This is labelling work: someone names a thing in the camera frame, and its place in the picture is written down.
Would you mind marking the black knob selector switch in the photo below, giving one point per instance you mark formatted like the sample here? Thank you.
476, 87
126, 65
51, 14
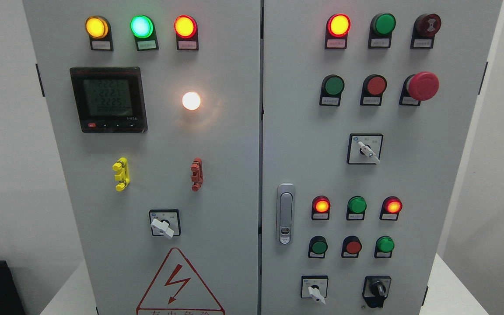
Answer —
376, 290

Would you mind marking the red terminal connector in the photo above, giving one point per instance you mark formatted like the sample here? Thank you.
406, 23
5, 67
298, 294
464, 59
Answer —
197, 174

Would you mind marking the white lit indicator light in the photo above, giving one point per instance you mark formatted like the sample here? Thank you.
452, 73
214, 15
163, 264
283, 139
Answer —
191, 100

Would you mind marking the red lit indicator lower left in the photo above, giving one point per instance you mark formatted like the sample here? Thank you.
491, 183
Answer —
320, 208

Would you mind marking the red lit indicator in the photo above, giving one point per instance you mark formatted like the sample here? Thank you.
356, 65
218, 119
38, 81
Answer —
320, 208
336, 31

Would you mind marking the green push button upper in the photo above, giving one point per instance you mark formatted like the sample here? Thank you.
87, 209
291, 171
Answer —
331, 90

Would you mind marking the green push button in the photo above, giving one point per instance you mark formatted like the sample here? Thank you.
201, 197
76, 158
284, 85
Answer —
331, 90
318, 247

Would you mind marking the green push button lower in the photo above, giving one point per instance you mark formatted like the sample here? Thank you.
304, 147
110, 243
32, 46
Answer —
318, 247

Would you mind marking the grey left cabinet door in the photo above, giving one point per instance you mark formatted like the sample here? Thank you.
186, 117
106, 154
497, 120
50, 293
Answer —
219, 222

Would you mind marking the grey cabinet door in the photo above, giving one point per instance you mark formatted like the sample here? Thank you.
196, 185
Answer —
306, 144
219, 222

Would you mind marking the green indicator lower middle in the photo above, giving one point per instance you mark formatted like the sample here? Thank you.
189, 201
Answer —
356, 208

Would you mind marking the grey right cabinet door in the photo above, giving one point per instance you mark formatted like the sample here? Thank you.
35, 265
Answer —
306, 144

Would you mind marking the yellow terminal connector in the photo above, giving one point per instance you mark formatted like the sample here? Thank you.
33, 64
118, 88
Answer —
121, 174

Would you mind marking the red push button lower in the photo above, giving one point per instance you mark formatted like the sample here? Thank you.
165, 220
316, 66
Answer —
351, 247

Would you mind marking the red push button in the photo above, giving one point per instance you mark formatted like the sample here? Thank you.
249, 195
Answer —
351, 247
373, 89

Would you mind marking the red push button upper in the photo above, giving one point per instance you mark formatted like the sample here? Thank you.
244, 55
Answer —
373, 89

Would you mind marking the red lit indicator left door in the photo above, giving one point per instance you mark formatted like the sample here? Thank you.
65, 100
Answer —
186, 31

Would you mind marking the red indicator lower right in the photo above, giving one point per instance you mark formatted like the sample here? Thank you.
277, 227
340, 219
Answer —
391, 208

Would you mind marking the red high voltage warning sticker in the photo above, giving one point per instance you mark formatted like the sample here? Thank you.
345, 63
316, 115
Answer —
178, 289

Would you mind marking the black digital power meter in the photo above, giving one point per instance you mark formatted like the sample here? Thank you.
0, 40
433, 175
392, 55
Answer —
109, 99

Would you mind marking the red lit indicator top right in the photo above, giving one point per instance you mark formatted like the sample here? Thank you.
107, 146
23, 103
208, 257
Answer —
336, 31

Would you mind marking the green button lower right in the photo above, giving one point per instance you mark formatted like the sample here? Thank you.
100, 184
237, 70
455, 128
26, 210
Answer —
384, 247

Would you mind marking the green lit indicator light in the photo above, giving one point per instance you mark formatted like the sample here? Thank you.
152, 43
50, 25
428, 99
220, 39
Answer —
144, 33

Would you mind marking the red emergency stop button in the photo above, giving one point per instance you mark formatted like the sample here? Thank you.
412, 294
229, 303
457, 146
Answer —
419, 87

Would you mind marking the green indicator top right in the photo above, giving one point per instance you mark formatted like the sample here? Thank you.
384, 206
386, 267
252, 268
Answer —
381, 28

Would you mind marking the yellow indicator light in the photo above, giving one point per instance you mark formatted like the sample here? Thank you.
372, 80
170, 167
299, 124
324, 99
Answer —
99, 32

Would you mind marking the dark red buzzer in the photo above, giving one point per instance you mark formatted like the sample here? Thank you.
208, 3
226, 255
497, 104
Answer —
425, 29

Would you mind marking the silver door handle lock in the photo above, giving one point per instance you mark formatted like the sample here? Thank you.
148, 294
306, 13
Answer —
284, 213

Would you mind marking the white selector switch left door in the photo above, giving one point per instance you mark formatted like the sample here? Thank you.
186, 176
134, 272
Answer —
165, 223

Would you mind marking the white selector switch upper right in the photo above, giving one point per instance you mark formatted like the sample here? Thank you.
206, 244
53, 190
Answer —
364, 148

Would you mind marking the white selector switch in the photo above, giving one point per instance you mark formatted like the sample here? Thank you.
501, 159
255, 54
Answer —
315, 287
364, 148

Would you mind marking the white selector switch bottom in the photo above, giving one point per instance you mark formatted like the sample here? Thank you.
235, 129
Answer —
315, 287

